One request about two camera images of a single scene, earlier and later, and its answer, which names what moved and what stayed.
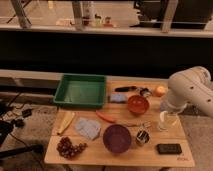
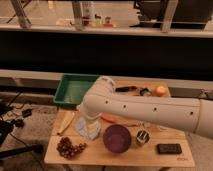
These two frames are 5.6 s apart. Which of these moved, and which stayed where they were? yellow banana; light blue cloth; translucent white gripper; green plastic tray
Moved: translucent white gripper
Stayed: light blue cloth; yellow banana; green plastic tray
